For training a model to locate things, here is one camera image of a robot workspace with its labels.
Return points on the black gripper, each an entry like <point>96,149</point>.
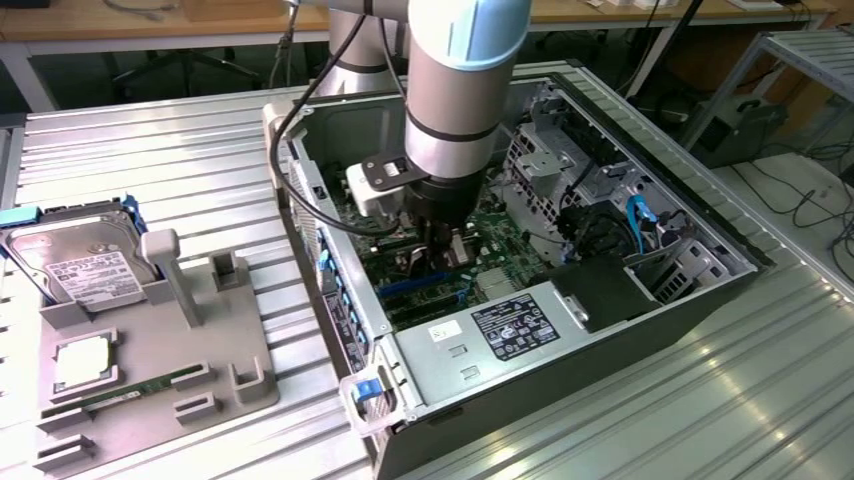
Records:
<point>445,200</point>

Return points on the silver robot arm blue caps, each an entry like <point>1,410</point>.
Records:
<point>453,75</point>

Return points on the green motherboard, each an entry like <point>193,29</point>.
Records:
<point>493,250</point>

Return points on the silver disk bay cage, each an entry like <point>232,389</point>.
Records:
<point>547,165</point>

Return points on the blue expansion slot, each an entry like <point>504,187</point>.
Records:
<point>409,285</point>

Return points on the small silver chipset heat sink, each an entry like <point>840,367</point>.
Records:
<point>496,282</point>

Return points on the grey power supply unit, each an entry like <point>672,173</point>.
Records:
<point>493,345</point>

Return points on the black fan shroud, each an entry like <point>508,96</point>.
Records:
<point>600,295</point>

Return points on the open black PC case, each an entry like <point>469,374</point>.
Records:
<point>600,320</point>

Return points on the blue case latch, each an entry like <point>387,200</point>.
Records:
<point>364,389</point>

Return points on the black equipment box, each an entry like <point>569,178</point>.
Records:
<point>740,127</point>

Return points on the grey parts rack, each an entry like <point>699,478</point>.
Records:
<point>200,345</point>

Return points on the black chair base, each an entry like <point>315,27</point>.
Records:
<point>187,65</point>

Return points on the hard disk in blue carrier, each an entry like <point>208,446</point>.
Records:
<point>73,260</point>

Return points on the wooden desk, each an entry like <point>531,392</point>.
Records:
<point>133,22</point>

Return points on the green RAM stick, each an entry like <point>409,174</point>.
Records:
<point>120,397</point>

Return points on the silver CPU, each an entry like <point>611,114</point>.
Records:
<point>82,362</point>

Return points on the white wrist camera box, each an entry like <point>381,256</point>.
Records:
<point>369,192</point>

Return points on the metal slat shelf frame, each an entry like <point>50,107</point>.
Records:
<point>807,55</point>

